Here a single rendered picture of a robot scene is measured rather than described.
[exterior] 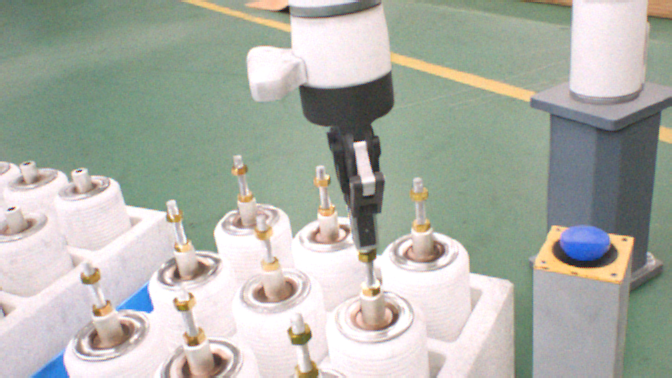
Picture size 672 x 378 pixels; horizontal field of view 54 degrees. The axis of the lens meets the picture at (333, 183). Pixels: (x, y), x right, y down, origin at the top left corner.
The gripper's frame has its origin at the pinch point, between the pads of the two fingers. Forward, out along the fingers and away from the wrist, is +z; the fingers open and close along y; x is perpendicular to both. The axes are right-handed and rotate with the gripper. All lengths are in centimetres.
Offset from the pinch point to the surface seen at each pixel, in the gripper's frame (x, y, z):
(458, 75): -54, 140, 34
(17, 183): 47, 50, 10
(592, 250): -17.9, -6.7, 2.5
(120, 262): 32, 36, 19
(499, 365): -14.3, 5.8, 24.9
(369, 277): 0.1, -0.4, 5.2
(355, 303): 1.5, 2.3, 9.8
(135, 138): 45, 134, 34
